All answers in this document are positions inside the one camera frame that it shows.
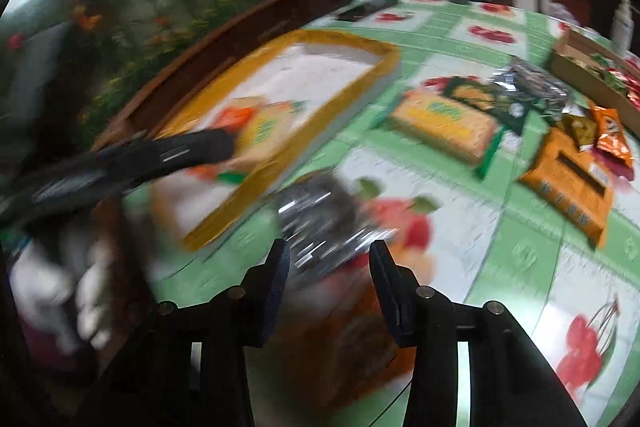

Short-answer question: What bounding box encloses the red green candies pile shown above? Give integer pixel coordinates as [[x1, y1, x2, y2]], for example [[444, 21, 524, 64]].
[[568, 53, 640, 109]]

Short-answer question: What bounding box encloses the silver foil snack bag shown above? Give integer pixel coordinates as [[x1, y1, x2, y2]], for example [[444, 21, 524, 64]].
[[272, 169, 397, 285]]

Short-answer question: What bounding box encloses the brown cardboard box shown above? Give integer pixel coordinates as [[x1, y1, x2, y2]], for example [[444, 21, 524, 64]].
[[549, 29, 639, 136]]

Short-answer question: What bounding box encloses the black smartphone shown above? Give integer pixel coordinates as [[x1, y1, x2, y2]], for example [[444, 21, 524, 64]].
[[336, 0, 398, 23]]

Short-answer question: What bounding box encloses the large orange snack bag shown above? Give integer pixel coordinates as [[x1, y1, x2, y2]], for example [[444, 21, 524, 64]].
[[518, 127, 614, 248]]

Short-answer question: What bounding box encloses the green fruit-print tablecloth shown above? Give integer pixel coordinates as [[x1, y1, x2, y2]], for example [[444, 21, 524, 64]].
[[124, 0, 639, 426]]

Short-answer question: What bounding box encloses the orange cracker pack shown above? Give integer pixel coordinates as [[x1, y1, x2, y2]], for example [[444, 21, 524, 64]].
[[188, 96, 266, 181]]

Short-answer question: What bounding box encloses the white spray bottle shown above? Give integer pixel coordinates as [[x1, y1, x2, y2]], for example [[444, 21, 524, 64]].
[[610, 0, 634, 56]]

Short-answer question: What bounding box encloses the green cracker pack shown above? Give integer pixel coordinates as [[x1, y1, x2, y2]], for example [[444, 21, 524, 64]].
[[215, 101, 306, 179], [369, 88, 506, 179]]

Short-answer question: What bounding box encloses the small orange snack packet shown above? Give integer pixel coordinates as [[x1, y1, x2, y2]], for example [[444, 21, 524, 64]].
[[589, 102, 634, 171]]

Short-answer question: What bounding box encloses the dark green snack packet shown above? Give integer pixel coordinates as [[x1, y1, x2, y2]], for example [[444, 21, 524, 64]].
[[442, 77, 529, 135]]

